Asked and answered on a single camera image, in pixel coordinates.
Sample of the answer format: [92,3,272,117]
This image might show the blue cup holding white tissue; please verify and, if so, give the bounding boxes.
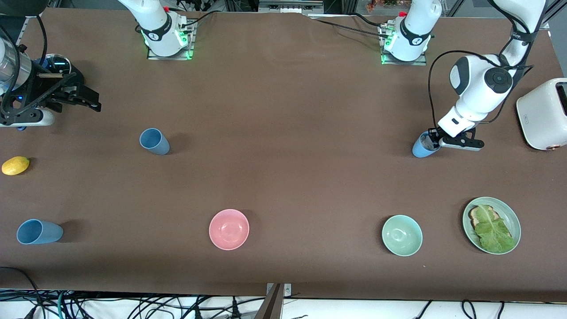
[412,131,441,159]

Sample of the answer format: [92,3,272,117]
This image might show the blue plastic cup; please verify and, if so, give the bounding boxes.
[139,128,171,156]
[16,219,64,245]

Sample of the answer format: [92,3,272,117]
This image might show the yellow lemon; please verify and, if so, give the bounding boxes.
[1,156,31,176]

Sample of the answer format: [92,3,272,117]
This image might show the white toaster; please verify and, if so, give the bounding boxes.
[516,78,567,151]

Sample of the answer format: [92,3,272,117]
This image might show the toasted bread slice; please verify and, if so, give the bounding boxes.
[469,205,514,242]

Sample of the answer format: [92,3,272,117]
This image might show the mint green plate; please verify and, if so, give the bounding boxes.
[462,196,522,255]

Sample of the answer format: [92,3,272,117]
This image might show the mint green bowl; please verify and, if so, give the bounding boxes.
[381,214,423,257]

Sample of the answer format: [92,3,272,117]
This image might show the green lettuce leaf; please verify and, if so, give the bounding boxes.
[475,205,517,253]

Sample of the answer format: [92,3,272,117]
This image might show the brown table cover cloth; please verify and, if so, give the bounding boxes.
[0,8,567,303]

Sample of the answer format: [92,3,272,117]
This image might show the grey power strip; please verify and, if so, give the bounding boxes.
[258,0,325,15]

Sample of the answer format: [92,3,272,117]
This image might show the pink bowl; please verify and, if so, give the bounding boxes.
[209,209,250,251]

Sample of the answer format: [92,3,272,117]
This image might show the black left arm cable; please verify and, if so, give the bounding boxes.
[427,50,534,131]

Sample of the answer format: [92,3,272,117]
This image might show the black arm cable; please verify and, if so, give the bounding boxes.
[427,50,534,131]
[0,16,48,116]

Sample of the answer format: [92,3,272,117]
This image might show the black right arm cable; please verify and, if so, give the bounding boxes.
[0,16,48,116]

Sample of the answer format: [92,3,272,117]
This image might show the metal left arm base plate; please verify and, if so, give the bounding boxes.
[380,24,427,66]

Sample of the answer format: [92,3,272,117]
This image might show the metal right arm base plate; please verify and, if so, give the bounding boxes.
[147,20,195,60]

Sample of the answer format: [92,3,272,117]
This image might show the black base cable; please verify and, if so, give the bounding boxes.
[308,13,390,38]
[182,11,220,28]

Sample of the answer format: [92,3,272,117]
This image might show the aluminium frame profile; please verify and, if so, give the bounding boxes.
[546,0,567,23]

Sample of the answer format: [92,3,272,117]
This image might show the grey camera mount bar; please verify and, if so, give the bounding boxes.
[254,284,284,319]

